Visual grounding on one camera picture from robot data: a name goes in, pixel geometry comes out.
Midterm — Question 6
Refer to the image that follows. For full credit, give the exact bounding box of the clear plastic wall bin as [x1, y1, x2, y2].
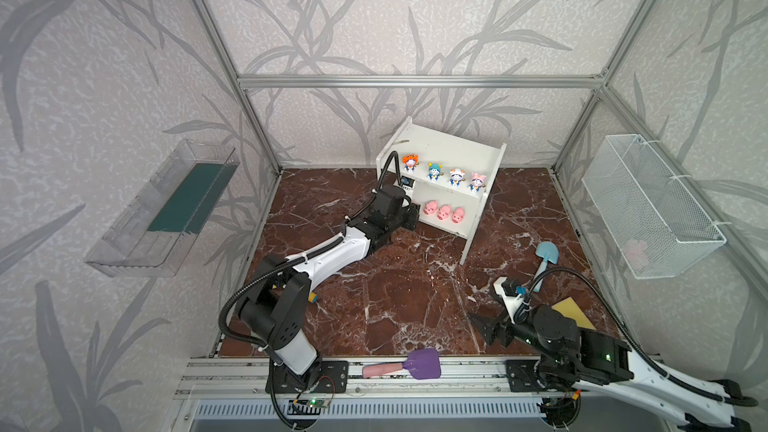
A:
[84, 139, 240, 278]

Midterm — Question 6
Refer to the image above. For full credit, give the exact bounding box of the pink hooded Doraemon figure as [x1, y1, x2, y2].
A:
[469, 173, 487, 192]

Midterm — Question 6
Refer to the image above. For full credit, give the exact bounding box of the pink pig toy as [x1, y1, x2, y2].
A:
[451, 207, 465, 224]
[422, 200, 439, 216]
[436, 205, 452, 220]

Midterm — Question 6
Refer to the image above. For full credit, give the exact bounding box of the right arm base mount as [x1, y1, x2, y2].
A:
[504, 358, 576, 393]

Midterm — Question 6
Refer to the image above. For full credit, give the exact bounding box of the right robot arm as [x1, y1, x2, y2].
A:
[469, 266, 759, 431]

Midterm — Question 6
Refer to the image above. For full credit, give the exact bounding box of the white two-tier shelf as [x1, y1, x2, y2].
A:
[376, 118, 506, 264]

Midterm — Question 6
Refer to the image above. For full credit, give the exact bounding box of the white wire mesh basket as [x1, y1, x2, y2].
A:
[582, 134, 727, 280]

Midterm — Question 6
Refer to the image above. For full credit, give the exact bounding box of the yellow sponge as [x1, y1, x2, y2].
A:
[552, 297, 595, 330]

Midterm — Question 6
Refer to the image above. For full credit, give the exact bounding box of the light blue toy shovel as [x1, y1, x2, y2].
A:
[533, 241, 559, 293]

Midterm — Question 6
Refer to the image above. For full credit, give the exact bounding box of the white hooded Doraemon figure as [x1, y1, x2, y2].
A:
[449, 168, 466, 187]

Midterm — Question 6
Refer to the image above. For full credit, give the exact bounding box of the purple toy spatula pink handle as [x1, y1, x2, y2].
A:
[362, 348, 442, 380]

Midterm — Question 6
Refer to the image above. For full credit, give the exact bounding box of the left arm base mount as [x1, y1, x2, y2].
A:
[266, 360, 350, 394]

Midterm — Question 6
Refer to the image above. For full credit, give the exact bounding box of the blue green Doraemon figure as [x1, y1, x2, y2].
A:
[427, 163, 443, 182]

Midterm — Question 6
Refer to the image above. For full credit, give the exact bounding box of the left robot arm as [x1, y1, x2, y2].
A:
[218, 151, 419, 379]

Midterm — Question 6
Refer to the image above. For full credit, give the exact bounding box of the pink toy in basket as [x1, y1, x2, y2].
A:
[623, 239, 650, 271]

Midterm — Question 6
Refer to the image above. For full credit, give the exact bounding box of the green circuit board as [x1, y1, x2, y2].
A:
[290, 397, 333, 414]

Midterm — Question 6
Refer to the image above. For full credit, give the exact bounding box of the orange hooded Doraemon figure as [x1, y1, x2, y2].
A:
[402, 154, 419, 172]

